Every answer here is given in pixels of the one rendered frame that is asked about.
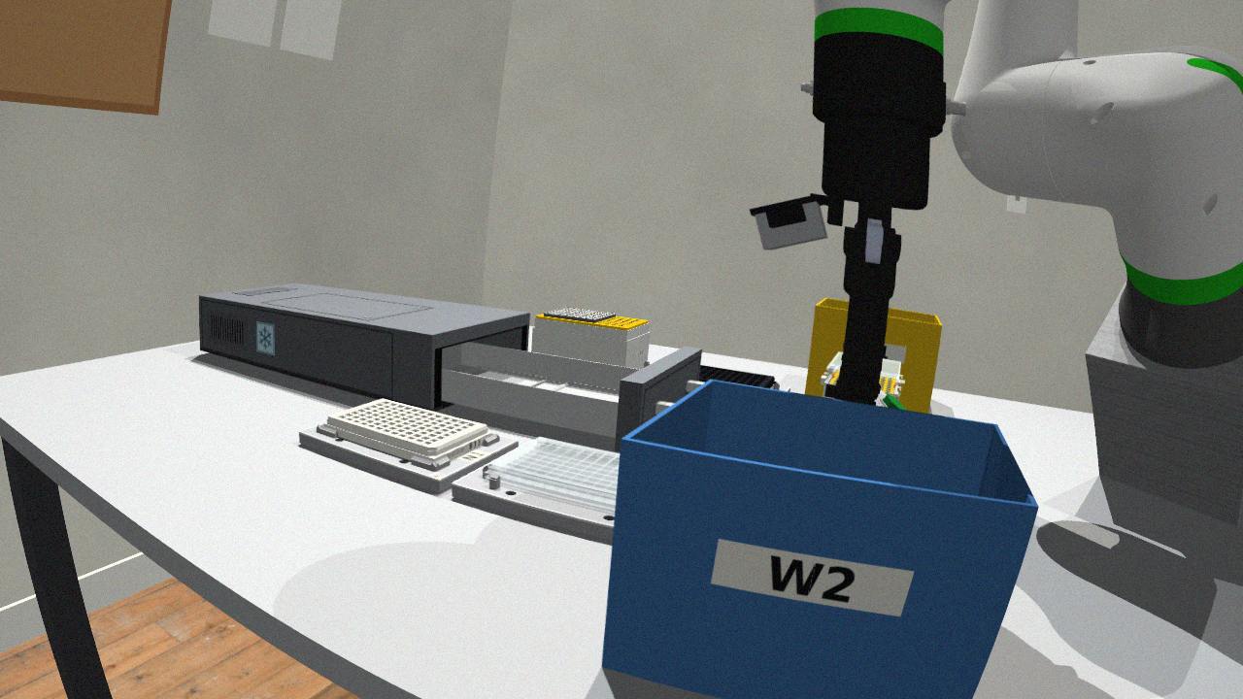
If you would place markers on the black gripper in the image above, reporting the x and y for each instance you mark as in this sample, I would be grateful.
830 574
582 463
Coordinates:
873 163

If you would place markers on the blue bin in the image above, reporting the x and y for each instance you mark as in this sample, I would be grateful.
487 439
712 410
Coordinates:
739 579

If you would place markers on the yellow waste bin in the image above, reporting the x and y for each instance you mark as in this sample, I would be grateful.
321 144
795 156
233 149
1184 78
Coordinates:
914 341

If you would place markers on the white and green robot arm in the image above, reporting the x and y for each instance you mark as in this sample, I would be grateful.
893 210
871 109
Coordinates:
1154 137

